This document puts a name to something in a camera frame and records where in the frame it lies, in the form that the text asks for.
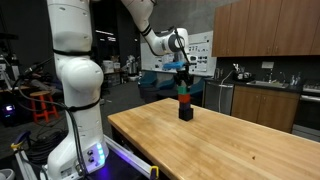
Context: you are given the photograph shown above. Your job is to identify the orange legged wooden stool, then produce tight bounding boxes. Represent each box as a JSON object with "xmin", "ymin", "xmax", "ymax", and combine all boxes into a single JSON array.
[{"xmin": 29, "ymin": 90, "xmax": 60, "ymax": 124}]

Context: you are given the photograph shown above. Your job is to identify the stainless steel dishwasher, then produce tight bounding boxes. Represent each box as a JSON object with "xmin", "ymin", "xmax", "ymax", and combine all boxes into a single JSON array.
[{"xmin": 203, "ymin": 80, "xmax": 235, "ymax": 116}]

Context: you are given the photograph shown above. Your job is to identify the black kitchen countertop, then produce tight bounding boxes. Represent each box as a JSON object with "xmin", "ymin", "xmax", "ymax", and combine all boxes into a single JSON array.
[{"xmin": 203, "ymin": 77, "xmax": 305, "ymax": 94}]

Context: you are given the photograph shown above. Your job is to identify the purple header poster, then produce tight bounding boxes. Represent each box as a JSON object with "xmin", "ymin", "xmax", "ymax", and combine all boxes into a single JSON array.
[{"xmin": 153, "ymin": 54, "xmax": 175, "ymax": 72}]

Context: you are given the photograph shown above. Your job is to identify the brown upper wall cabinets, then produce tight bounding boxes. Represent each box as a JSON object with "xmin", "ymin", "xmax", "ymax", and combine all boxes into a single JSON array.
[{"xmin": 211, "ymin": 0, "xmax": 320, "ymax": 58}]

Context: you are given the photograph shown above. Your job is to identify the yellow bar clamp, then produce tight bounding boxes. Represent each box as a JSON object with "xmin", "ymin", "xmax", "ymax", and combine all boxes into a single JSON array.
[
  {"xmin": 9, "ymin": 141, "xmax": 26, "ymax": 152},
  {"xmin": 149, "ymin": 165, "xmax": 160, "ymax": 180}
]

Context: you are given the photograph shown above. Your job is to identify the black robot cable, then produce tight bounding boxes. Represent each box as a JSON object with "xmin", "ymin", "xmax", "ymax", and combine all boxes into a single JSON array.
[{"xmin": 13, "ymin": 28, "xmax": 190, "ymax": 176}]

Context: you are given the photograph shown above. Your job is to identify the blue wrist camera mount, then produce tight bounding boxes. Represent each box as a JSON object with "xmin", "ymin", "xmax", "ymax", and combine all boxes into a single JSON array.
[{"xmin": 162, "ymin": 60, "xmax": 186, "ymax": 71}]

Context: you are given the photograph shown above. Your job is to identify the brown lower sink cabinet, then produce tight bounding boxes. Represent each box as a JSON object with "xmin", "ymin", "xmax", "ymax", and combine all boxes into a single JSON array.
[{"xmin": 230, "ymin": 85, "xmax": 301, "ymax": 134}]

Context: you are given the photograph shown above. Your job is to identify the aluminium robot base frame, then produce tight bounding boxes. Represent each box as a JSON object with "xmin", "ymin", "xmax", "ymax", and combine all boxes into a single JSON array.
[{"xmin": 103, "ymin": 134, "xmax": 158, "ymax": 180}]

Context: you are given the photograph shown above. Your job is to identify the wooden butcher block table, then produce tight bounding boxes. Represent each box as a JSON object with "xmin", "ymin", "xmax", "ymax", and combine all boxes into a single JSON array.
[{"xmin": 107, "ymin": 97, "xmax": 320, "ymax": 180}]

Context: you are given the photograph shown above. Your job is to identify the white hanging power cable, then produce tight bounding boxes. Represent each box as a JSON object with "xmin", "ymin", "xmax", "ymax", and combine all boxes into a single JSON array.
[{"xmin": 218, "ymin": 69, "xmax": 236, "ymax": 114}]

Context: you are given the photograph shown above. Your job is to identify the black computer with blue light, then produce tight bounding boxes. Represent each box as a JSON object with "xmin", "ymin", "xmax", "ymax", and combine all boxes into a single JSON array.
[{"xmin": 1, "ymin": 103, "xmax": 18, "ymax": 127}]

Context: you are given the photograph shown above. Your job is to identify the green wooden block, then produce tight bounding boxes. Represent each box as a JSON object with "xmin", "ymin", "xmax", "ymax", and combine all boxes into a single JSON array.
[{"xmin": 177, "ymin": 86, "xmax": 190, "ymax": 96}]

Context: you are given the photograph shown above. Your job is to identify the black wooden block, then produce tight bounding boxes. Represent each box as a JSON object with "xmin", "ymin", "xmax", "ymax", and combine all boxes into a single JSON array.
[{"xmin": 178, "ymin": 107, "xmax": 195, "ymax": 122}]

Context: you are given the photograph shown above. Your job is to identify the coiled black floor cables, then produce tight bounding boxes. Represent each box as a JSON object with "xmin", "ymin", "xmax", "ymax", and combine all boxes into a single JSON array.
[{"xmin": 26, "ymin": 128, "xmax": 68, "ymax": 165}]

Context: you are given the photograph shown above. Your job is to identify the white wall whiteboard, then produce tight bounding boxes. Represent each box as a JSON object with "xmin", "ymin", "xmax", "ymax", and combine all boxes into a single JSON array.
[{"xmin": 140, "ymin": 30, "xmax": 218, "ymax": 77}]

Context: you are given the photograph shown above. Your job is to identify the white text poster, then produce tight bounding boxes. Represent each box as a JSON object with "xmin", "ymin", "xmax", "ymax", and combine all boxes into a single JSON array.
[{"xmin": 187, "ymin": 42, "xmax": 211, "ymax": 73}]

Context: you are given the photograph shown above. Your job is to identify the red wooden block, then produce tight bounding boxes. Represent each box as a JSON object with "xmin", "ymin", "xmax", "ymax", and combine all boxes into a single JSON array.
[{"xmin": 178, "ymin": 93, "xmax": 192, "ymax": 104}]

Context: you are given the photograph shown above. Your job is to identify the steel kitchen sink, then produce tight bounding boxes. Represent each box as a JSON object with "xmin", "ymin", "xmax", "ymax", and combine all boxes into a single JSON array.
[{"xmin": 247, "ymin": 79, "xmax": 290, "ymax": 90}]

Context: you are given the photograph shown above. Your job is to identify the countertop coffee maker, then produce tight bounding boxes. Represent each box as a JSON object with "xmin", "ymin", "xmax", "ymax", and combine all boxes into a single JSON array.
[{"xmin": 232, "ymin": 63, "xmax": 254, "ymax": 83}]

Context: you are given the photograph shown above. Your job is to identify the dark blue wooden block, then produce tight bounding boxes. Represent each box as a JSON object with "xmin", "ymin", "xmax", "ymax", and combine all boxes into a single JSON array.
[{"xmin": 179, "ymin": 101, "xmax": 193, "ymax": 111}]

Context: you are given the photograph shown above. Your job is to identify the white wall outlet plate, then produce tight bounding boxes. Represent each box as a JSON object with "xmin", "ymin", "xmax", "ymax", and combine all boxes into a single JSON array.
[{"xmin": 261, "ymin": 61, "xmax": 275, "ymax": 70}]

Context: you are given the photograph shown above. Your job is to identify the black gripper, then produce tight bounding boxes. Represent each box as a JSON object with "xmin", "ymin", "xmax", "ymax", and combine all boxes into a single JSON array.
[{"xmin": 173, "ymin": 68, "xmax": 195, "ymax": 93}]

